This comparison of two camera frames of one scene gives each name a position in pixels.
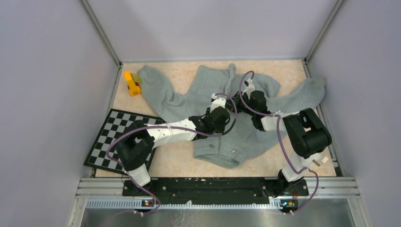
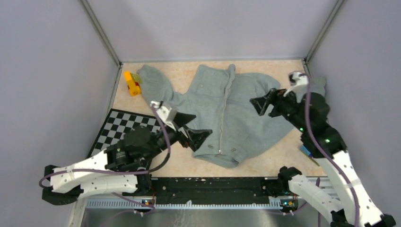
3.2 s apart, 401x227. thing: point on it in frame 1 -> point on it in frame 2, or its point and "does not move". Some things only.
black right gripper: [238, 99] -> [275, 96]
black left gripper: [221, 129] -> [196, 138]
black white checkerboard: [117, 121] does not move
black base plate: [212, 192] does not move
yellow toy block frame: [134, 81] does not move
